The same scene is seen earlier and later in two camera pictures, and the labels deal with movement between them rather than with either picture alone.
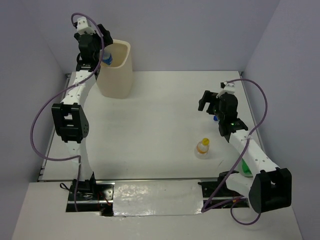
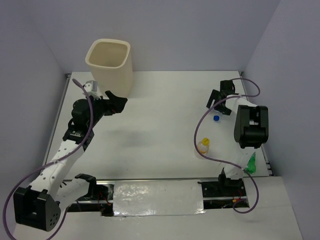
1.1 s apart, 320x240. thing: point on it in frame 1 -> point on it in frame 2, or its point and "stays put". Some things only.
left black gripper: [108, 40] -> [115, 104]
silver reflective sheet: [159, 197] stays put
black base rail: [213, 194] stays put
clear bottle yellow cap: [202, 146] stays put
